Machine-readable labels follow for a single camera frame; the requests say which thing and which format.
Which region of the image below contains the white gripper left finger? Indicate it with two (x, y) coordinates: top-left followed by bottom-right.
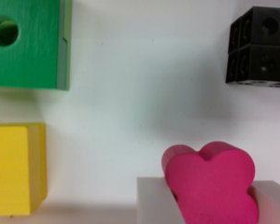
(137, 177), (186, 224)

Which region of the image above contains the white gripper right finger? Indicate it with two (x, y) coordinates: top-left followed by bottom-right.
(249, 180), (280, 224)

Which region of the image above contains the pink flower block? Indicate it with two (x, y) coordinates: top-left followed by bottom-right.
(161, 142), (259, 224)

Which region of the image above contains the yellow cube with hole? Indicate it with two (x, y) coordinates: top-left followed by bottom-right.
(0, 123), (48, 216)

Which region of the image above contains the black linking cubes block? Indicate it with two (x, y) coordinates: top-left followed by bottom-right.
(226, 7), (280, 88)

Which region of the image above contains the green cube with hole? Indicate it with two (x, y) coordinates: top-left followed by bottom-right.
(0, 0), (72, 91)

